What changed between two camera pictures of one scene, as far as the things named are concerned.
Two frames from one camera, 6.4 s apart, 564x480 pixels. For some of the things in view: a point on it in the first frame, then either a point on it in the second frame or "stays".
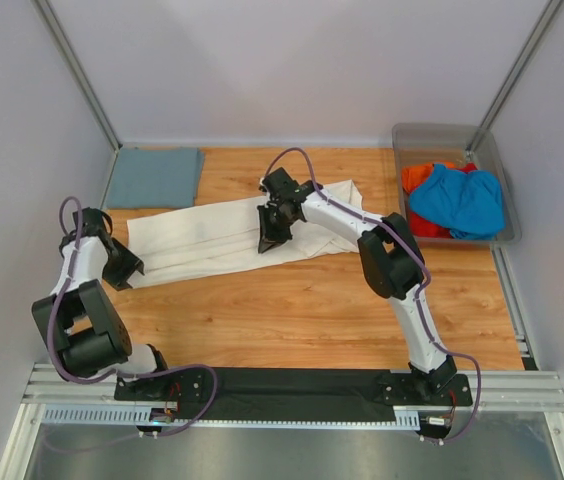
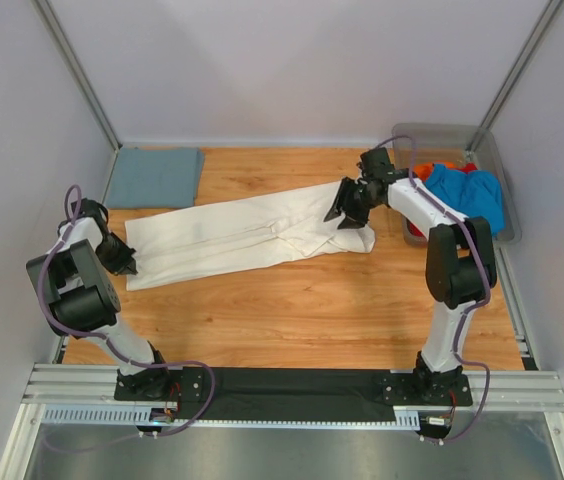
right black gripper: x=270 y=239 → x=341 y=205
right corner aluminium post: x=539 y=31 stays
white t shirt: x=229 y=236 stays
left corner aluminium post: x=78 y=67 stays
